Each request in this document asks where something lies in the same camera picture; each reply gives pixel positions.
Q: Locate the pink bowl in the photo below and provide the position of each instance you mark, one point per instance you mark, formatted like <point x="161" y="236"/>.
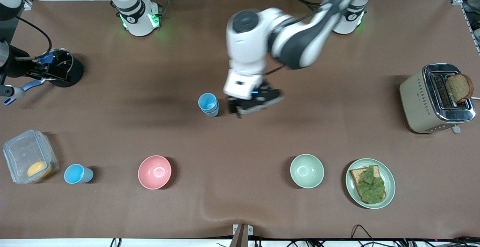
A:
<point x="154" y="172"/>

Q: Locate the brown bread slice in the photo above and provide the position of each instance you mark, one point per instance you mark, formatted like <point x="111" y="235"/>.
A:
<point x="459" y="87"/>

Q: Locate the green lettuce leaf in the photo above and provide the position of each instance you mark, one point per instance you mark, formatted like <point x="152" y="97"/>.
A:
<point x="371" y="185"/>

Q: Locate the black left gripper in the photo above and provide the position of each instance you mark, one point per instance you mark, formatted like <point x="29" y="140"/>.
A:
<point x="267" y="91"/>

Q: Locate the glass lid with blue knob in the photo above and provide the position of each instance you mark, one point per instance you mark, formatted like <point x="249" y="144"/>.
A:
<point x="63" y="54"/>

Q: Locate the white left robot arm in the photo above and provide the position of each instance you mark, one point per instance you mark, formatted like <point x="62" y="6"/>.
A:
<point x="247" y="48"/>

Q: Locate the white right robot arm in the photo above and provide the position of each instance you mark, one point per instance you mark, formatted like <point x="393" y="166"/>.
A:
<point x="131" y="10"/>

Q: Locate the toast slice on plate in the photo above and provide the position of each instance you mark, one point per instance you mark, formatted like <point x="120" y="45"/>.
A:
<point x="354" y="175"/>

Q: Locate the orange round food piece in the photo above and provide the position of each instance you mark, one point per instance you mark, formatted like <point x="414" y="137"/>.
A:
<point x="39" y="169"/>

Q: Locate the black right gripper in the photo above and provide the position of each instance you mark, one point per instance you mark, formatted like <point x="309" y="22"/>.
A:
<point x="19" y="68"/>

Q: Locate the green round plate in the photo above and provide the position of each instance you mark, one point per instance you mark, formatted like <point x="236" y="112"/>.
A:
<point x="390" y="181"/>

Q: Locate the green bowl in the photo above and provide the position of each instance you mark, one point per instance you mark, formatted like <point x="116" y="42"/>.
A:
<point x="306" y="171"/>

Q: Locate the clear plastic food container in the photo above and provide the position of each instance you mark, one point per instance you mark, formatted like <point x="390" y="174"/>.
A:
<point x="22" y="153"/>

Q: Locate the beige chrome toaster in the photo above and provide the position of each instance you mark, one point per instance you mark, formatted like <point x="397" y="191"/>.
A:
<point x="422" y="100"/>

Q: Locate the metal table edge bracket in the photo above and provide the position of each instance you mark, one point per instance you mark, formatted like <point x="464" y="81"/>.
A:
<point x="242" y="235"/>

